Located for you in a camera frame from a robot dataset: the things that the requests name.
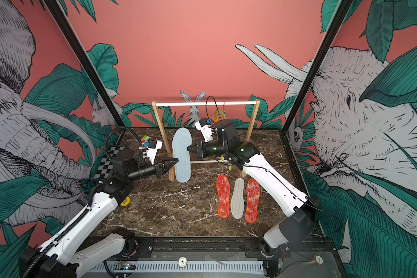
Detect white smooth insole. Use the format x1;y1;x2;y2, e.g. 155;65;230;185
172;127;192;183

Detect green clip hanger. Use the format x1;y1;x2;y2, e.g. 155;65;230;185
212;106;226;165

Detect red orange-edged insole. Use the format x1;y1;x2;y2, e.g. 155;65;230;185
216;174;231;218
244;178;261;224

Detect wooden hanger rack frame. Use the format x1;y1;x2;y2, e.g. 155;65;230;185
151;99;261;182

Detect grey textured insole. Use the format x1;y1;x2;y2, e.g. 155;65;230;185
230;178;245;220

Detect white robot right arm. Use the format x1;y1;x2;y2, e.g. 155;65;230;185
187;118;320;249

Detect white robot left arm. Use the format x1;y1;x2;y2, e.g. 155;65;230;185
19;149;179;278

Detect colourful puzzle cube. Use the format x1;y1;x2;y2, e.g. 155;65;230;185
141;135;151;148

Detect yellow round sticker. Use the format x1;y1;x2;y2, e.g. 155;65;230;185
120;197;130;207

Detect black white checkerboard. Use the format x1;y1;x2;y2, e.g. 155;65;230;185
90;145;125;180

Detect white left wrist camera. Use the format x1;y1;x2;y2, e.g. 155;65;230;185
140;138;163;164

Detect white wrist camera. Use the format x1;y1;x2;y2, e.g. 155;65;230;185
195;118;214;142
140;138;163;164

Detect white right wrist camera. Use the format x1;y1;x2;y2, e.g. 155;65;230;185
195;118;214;142

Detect white perforated rail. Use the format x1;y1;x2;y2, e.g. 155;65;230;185
107;261;265;275

